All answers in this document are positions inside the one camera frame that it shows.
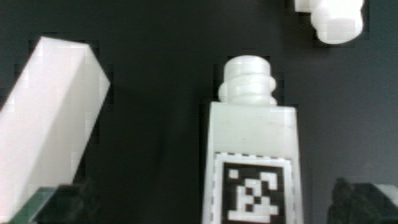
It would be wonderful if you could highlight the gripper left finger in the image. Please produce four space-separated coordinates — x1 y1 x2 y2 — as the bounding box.
16 182 98 224

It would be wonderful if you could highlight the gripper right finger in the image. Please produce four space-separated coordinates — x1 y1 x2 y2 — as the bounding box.
327 178 398 224

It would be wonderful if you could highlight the white leg with tag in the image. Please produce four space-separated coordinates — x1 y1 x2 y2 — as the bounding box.
203 55 304 224

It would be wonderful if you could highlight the white leg centre left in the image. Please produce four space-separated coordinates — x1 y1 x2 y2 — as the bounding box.
295 0 364 44

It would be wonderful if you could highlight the white obstacle fence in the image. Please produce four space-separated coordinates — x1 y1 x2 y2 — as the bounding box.
0 37 110 223

